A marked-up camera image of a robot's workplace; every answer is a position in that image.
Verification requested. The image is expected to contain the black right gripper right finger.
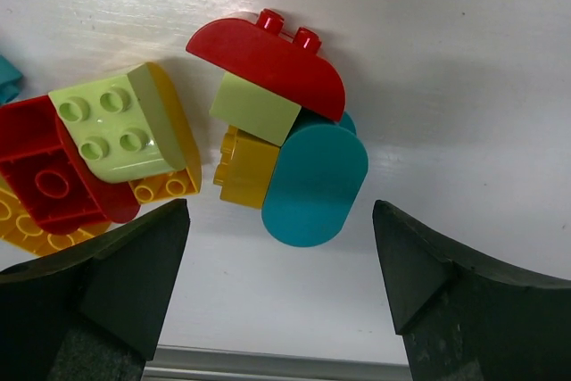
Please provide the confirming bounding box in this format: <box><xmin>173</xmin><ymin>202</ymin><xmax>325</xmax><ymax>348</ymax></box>
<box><xmin>372</xmin><ymin>200</ymin><xmax>570</xmax><ymax>380</ymax></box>

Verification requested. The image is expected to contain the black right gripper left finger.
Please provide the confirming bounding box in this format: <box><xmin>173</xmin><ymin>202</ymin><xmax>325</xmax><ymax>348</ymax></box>
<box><xmin>1</xmin><ymin>199</ymin><xmax>190</xmax><ymax>380</ymax></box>

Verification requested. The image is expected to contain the teal oval lego brick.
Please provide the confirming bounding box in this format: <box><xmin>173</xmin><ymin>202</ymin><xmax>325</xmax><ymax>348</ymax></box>
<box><xmin>261</xmin><ymin>112</ymin><xmax>368</xmax><ymax>247</ymax></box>

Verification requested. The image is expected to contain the small orange square brick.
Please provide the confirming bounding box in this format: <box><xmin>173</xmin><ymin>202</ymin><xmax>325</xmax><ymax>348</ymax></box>
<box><xmin>213</xmin><ymin>126</ymin><xmax>280</xmax><ymax>210</ymax></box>

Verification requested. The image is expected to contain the orange flat 2x4 brick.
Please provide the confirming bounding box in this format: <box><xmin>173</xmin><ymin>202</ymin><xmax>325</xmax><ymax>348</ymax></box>
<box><xmin>1</xmin><ymin>62</ymin><xmax>202</xmax><ymax>256</ymax></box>

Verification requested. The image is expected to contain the red curved open brick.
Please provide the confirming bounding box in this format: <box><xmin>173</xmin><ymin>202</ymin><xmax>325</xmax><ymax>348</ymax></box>
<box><xmin>1</xmin><ymin>95</ymin><xmax>140</xmax><ymax>235</ymax></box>

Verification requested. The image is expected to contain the light green curved 2x2 brick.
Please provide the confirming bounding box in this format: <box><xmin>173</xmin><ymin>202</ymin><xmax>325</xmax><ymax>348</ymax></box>
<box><xmin>48</xmin><ymin>62</ymin><xmax>186</xmax><ymax>184</ymax></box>

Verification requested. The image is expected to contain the teal brick beside red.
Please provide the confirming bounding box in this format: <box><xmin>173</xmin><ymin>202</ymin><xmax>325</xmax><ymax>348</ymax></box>
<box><xmin>0</xmin><ymin>55</ymin><xmax>23</xmax><ymax>105</ymax></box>

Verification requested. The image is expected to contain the small light green brick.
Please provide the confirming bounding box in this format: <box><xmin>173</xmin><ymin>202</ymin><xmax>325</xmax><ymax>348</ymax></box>
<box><xmin>210</xmin><ymin>72</ymin><xmax>302</xmax><ymax>146</ymax></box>

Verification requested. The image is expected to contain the red arch lego brick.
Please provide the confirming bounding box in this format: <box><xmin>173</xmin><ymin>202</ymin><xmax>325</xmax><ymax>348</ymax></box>
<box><xmin>186</xmin><ymin>8</ymin><xmax>346</xmax><ymax>122</ymax></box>

